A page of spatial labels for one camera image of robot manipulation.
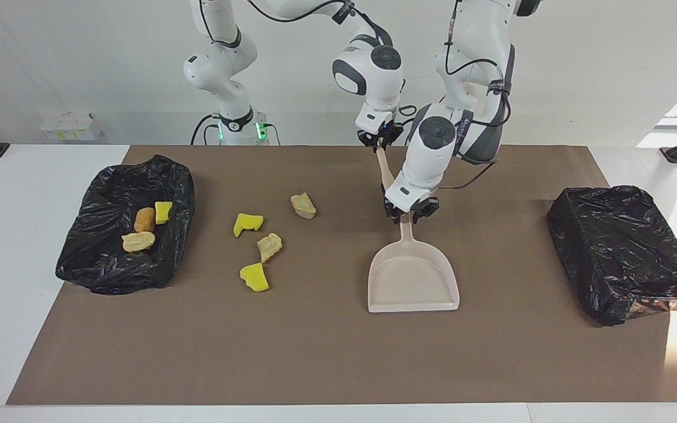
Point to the beige hand brush black bristles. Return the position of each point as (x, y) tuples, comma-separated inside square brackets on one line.
[(384, 167)]

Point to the brown table mat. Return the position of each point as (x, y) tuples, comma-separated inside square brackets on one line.
[(327, 364)]

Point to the pale beige bread chunk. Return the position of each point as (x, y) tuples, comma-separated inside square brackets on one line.
[(303, 205)]

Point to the black trash bag bin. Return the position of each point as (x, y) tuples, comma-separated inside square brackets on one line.
[(103, 264)]

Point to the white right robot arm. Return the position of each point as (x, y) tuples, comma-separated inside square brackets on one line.
[(374, 76)]

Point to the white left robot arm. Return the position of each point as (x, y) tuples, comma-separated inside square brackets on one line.
[(432, 153)]

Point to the white wall box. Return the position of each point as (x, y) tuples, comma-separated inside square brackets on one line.
[(71, 126)]

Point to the yellow sponge piece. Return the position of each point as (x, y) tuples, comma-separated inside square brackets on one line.
[(254, 277), (163, 212), (248, 224)]

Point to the toy croissant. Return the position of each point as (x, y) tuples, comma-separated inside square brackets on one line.
[(138, 241)]

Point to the beige pastry piece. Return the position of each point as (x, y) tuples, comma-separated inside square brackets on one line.
[(269, 247)]

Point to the black bag over cardboard box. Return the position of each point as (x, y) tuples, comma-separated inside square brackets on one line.
[(615, 247)]

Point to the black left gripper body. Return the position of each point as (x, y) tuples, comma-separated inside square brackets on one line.
[(412, 208)]

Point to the orange brown bread roll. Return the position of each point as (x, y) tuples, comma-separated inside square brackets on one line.
[(144, 219)]

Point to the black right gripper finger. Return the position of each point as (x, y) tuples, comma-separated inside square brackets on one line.
[(389, 143), (371, 145)]

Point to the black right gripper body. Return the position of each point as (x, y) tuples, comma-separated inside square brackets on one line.
[(382, 134)]

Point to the beige plastic dustpan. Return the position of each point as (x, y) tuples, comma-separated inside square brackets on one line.
[(412, 282)]

